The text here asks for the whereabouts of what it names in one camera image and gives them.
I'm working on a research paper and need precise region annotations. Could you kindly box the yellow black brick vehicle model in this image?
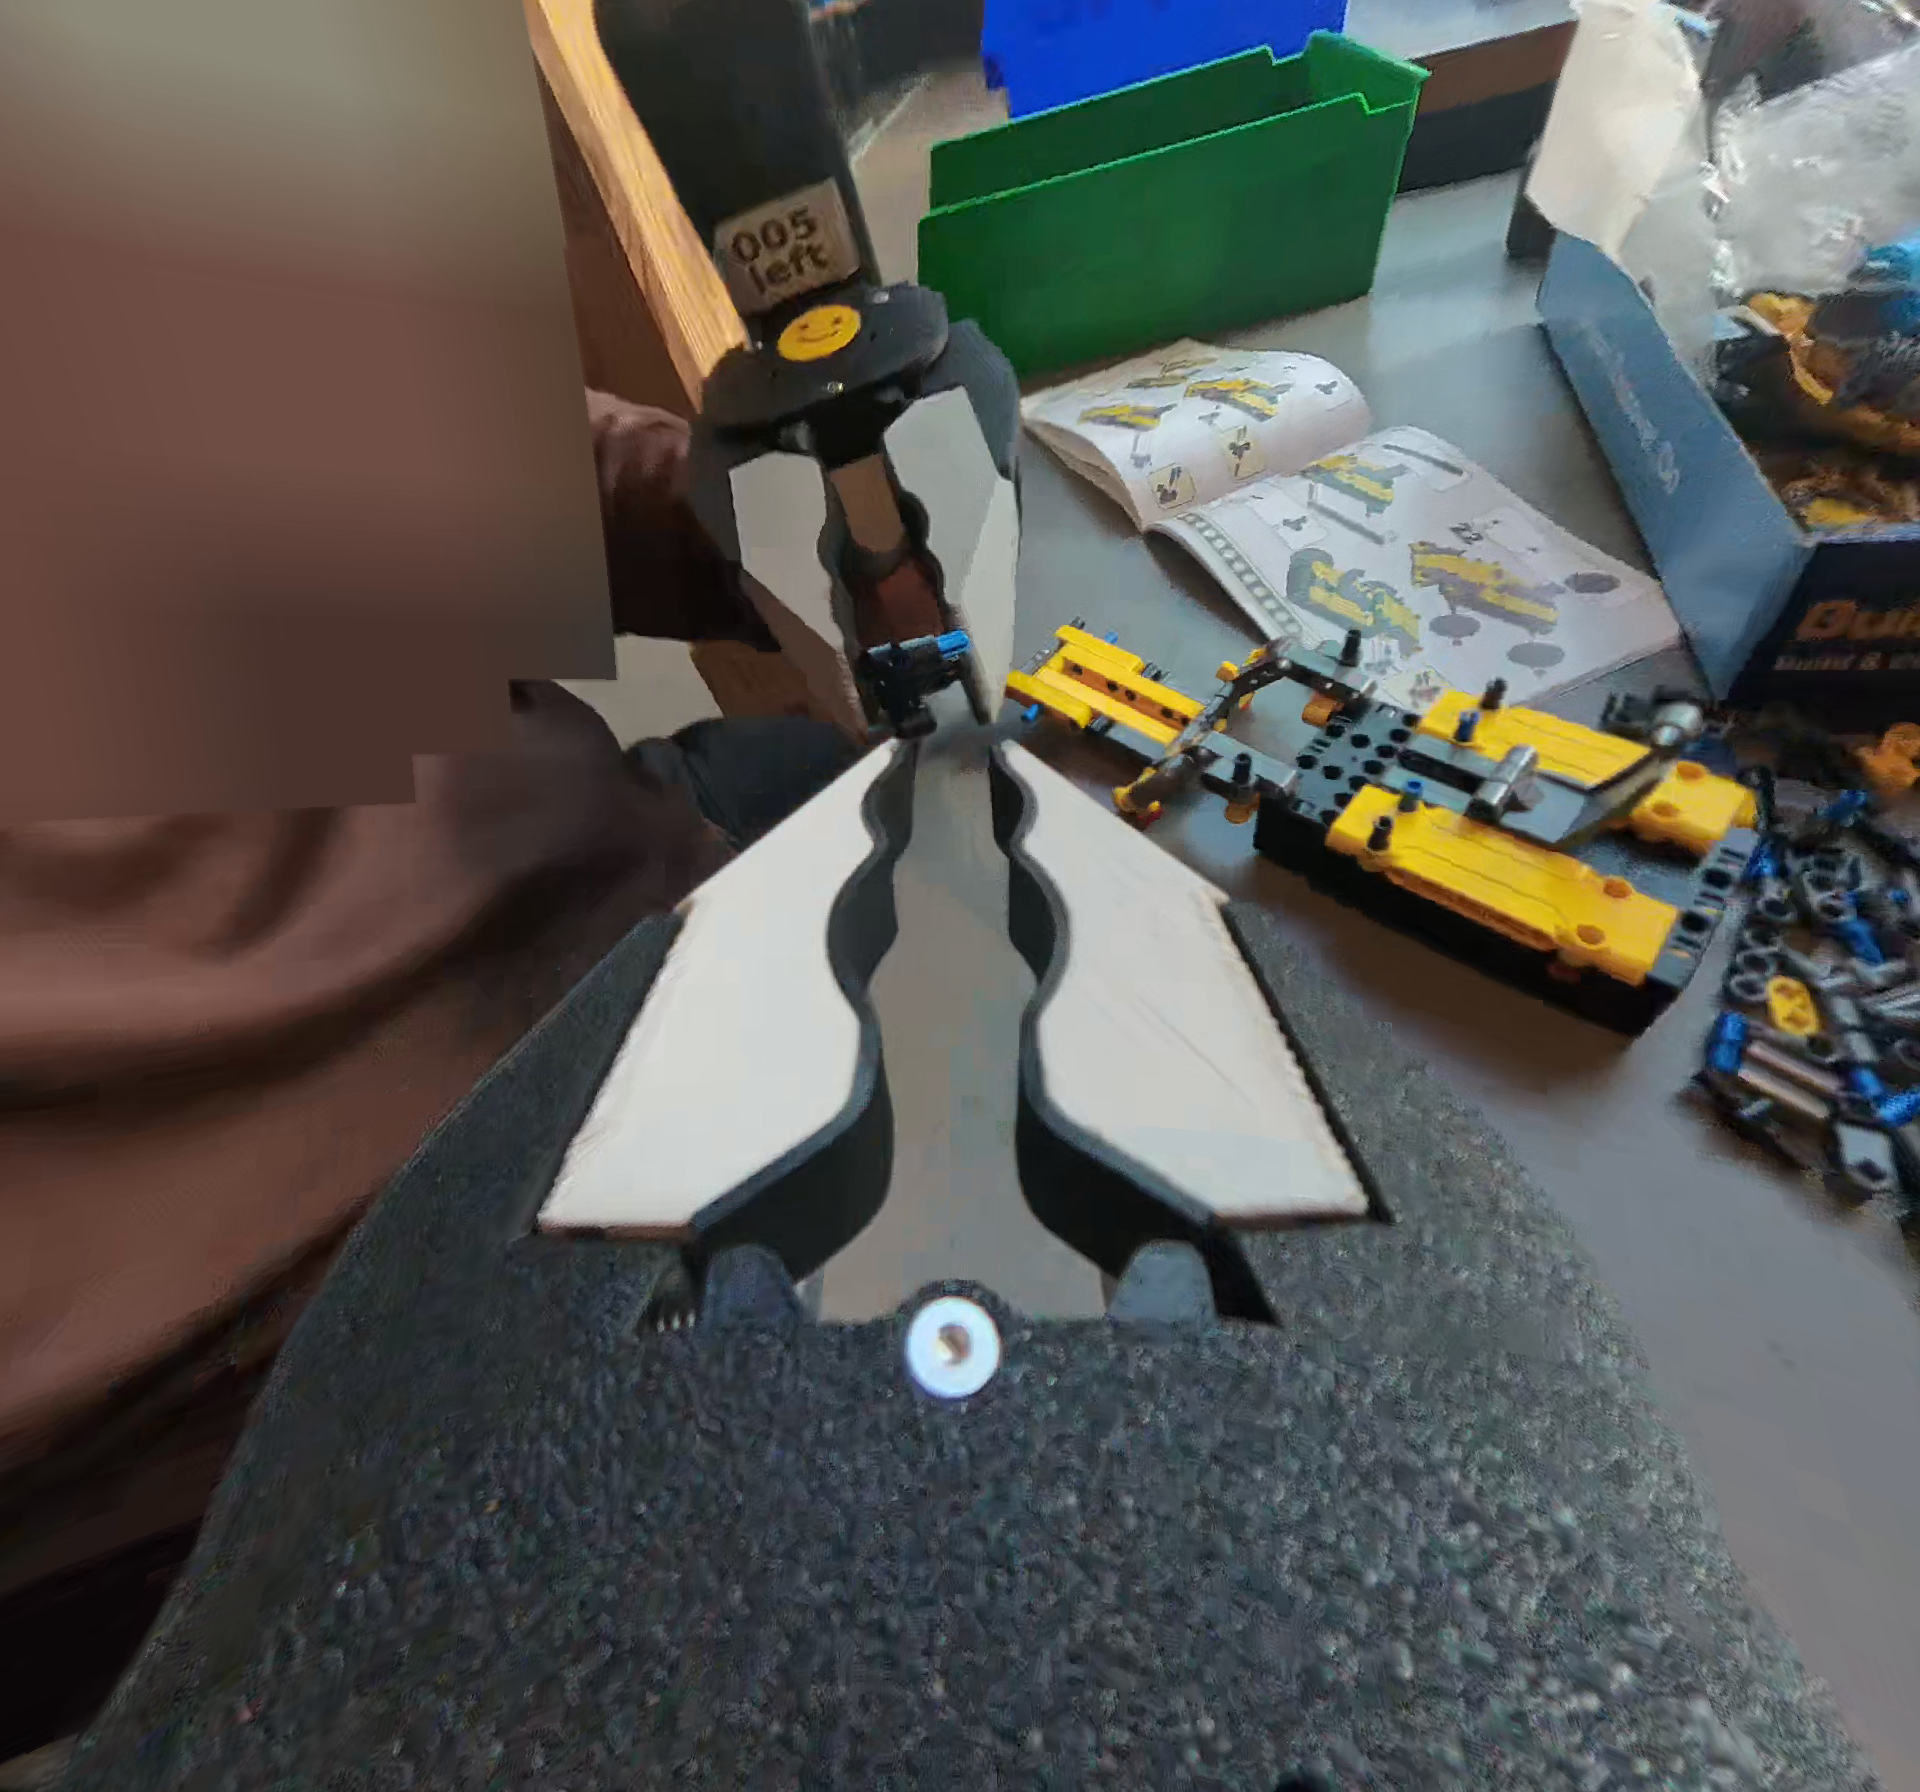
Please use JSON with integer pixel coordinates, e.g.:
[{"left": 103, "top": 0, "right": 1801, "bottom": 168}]
[{"left": 1006, "top": 619, "right": 1764, "bottom": 1036}]

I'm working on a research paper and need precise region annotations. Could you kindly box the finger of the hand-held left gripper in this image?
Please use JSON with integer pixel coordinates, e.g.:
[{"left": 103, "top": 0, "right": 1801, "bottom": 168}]
[
  {"left": 882, "top": 385, "right": 1025, "bottom": 736},
  {"left": 728, "top": 452, "right": 874, "bottom": 743}
]

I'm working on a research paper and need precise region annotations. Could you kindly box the grey desk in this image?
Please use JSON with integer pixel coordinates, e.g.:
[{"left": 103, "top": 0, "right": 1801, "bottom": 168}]
[{"left": 837, "top": 100, "right": 1920, "bottom": 1776}]

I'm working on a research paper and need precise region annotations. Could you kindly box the black connector with blue pin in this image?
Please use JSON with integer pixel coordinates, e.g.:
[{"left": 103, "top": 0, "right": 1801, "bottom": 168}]
[{"left": 860, "top": 629, "right": 973, "bottom": 747}]

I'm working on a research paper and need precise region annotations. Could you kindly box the background grey table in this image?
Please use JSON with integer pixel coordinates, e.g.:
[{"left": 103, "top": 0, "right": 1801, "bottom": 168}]
[{"left": 1338, "top": 0, "right": 1865, "bottom": 197}]

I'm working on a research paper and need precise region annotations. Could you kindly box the wooden board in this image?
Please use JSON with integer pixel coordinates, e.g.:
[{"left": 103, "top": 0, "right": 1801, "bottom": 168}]
[{"left": 497, "top": 0, "right": 758, "bottom": 720}]

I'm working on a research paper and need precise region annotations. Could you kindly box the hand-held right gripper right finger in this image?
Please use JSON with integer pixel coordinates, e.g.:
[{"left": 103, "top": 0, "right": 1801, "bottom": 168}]
[{"left": 989, "top": 743, "right": 1377, "bottom": 1282}]

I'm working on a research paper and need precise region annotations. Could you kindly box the pile of blue grey brick parts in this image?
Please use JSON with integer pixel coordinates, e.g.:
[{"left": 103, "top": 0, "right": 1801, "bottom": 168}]
[{"left": 1691, "top": 714, "right": 1920, "bottom": 1210}]

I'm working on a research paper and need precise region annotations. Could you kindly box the open instruction booklet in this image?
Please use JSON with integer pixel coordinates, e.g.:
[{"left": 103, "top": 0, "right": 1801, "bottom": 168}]
[{"left": 1017, "top": 340, "right": 1689, "bottom": 720}]

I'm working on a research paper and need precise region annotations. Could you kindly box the green plastic bin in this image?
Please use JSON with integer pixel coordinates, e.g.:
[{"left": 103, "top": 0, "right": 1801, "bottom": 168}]
[{"left": 916, "top": 26, "right": 1433, "bottom": 382}]

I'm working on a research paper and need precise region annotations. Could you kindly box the person's brown sweater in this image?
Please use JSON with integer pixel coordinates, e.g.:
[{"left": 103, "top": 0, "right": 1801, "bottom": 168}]
[{"left": 0, "top": 685, "right": 744, "bottom": 1601}]

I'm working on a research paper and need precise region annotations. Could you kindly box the white paper bag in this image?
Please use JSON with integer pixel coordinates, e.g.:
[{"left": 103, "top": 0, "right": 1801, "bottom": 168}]
[{"left": 1523, "top": 0, "right": 1719, "bottom": 309}]

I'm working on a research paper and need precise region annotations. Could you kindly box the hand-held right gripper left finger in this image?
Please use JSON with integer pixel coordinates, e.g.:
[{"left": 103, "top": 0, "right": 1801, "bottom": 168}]
[{"left": 535, "top": 743, "right": 916, "bottom": 1282}]

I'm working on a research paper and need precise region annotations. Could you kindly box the blue cardboard kit box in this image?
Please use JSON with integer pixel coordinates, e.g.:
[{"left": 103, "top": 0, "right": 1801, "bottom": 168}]
[{"left": 1542, "top": 0, "right": 1920, "bottom": 736}]

